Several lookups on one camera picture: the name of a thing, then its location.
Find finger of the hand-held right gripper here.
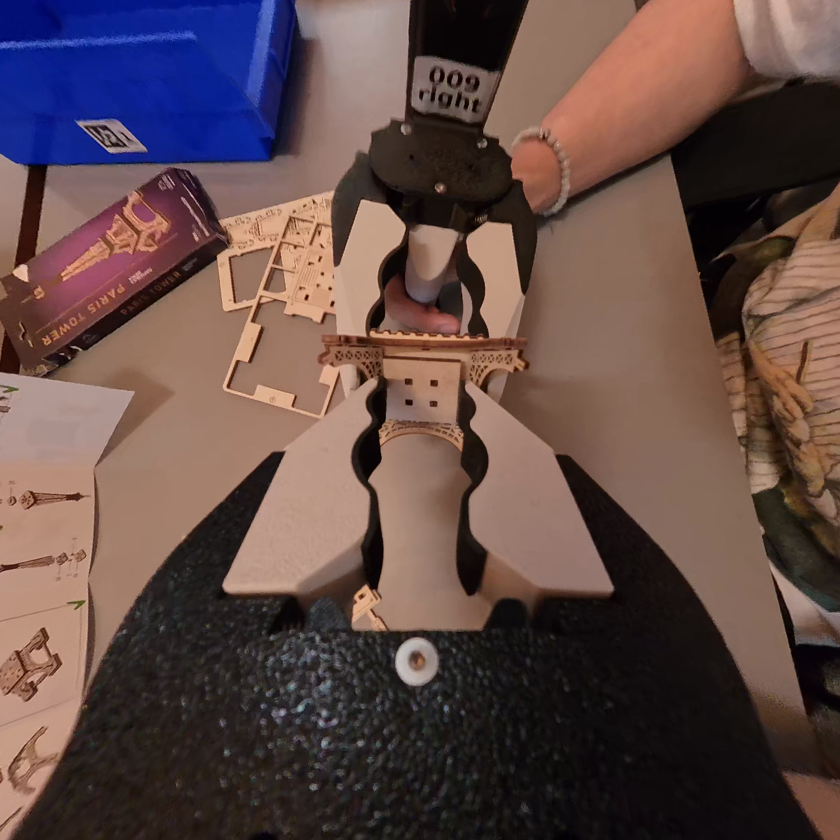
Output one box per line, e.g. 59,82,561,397
459,226,527,401
335,199,411,398

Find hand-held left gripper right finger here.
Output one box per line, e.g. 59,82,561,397
458,382,614,608

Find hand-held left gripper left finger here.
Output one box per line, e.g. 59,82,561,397
223,376,385,605

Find wooden tower base model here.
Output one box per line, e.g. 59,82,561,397
318,330,531,454

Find person's right forearm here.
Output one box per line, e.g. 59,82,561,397
548,0,756,217

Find grey desk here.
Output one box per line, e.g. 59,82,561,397
0,0,811,775

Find person's right hand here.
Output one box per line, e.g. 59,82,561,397
384,141,551,336

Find wooden sheet with ornate cutouts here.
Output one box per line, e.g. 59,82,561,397
220,192,337,263

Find purple puzzle box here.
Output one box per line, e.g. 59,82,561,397
0,167,229,378

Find folded instruction booklet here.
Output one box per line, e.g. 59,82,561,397
0,373,135,815

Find person's white printed t-shirt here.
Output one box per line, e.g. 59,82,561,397
712,0,840,664

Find black office chair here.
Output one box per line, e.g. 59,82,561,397
669,79,840,277

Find blue plastic bin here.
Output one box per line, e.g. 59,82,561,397
0,0,299,165

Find beaded bracelet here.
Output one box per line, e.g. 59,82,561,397
512,126,572,217

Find empty wooden frame sheet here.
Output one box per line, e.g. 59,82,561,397
220,249,343,421

